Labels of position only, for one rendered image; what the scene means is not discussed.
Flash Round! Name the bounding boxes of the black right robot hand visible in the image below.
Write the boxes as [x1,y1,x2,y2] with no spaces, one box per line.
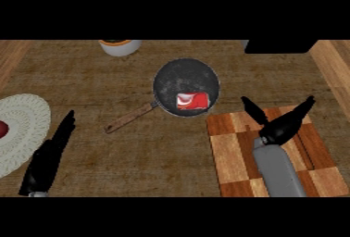
[240,94,318,147]

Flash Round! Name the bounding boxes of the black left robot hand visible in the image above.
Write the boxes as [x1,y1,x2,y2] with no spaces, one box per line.
[18,109,77,197]

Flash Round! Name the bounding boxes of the checkered wooden cutting board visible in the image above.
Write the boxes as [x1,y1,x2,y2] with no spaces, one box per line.
[206,105,350,198]

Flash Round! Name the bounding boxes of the red and white can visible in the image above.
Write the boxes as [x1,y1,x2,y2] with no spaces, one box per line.
[175,92,212,111]

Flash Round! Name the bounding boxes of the white woven round placemat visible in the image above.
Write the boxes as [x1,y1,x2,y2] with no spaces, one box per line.
[0,94,52,180]

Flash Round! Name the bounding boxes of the dark red round fruit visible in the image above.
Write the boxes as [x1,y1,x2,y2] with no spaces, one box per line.
[0,120,11,140]

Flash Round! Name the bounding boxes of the black appliance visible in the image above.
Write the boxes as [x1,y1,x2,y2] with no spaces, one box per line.
[244,39,321,55]

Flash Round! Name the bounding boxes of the white plant pot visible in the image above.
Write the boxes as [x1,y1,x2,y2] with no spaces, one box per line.
[99,39,144,57]

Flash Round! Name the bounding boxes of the black pan with wooden handle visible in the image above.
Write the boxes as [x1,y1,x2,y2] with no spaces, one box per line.
[102,57,222,134]

